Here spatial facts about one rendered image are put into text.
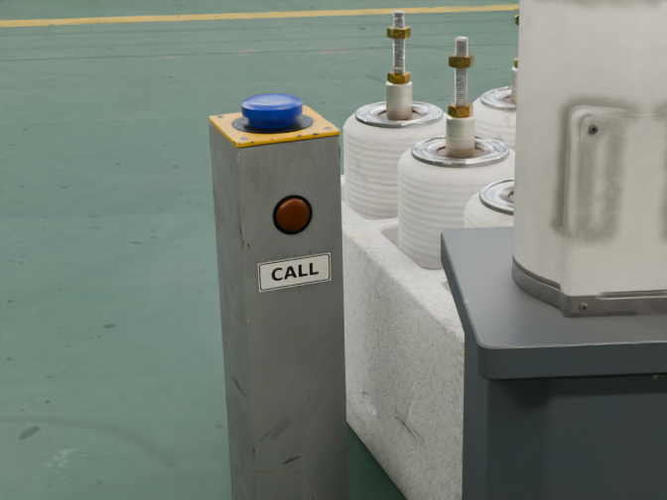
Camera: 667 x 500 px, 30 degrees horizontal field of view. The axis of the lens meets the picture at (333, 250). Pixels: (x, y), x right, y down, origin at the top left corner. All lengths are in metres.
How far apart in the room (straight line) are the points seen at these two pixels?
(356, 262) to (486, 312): 0.43
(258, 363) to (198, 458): 0.23
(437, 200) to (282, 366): 0.18
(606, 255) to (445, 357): 0.31
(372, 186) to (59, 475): 0.35
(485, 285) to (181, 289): 0.81
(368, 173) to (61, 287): 0.48
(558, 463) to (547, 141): 0.15
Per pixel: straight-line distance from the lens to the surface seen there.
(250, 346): 0.83
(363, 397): 1.03
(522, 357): 0.54
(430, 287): 0.90
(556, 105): 0.55
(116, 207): 1.65
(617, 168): 0.55
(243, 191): 0.79
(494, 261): 0.62
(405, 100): 1.05
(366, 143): 1.04
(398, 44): 1.05
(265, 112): 0.80
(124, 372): 1.20
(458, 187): 0.92
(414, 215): 0.95
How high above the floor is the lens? 0.53
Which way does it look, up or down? 21 degrees down
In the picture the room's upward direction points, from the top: 1 degrees counter-clockwise
